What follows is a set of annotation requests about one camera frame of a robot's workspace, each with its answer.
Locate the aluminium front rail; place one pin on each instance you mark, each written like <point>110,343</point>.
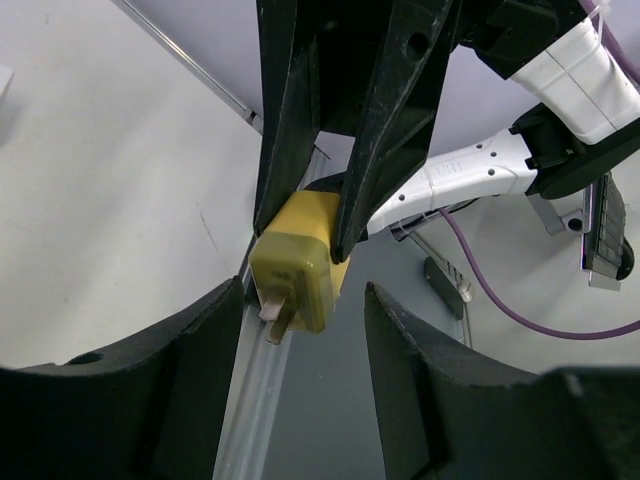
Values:
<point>253,395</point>

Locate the yellow dual USB charger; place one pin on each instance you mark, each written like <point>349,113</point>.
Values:
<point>296,280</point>

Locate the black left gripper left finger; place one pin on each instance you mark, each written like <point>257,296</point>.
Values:
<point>150,406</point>

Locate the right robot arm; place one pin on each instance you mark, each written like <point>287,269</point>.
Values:
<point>587,119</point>

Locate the white USB charger far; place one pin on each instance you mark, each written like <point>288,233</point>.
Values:
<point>6,77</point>

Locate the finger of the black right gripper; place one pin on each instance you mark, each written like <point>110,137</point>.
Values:
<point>398,120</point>
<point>317,58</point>

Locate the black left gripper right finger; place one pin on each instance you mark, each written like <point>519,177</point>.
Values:
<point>445,411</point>

